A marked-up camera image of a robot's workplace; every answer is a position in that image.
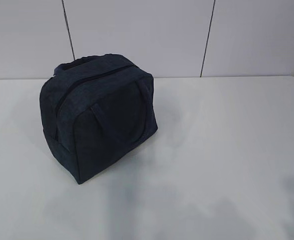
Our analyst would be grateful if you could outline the dark blue lunch bag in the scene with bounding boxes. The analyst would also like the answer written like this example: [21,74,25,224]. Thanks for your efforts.
[40,54,158,184]

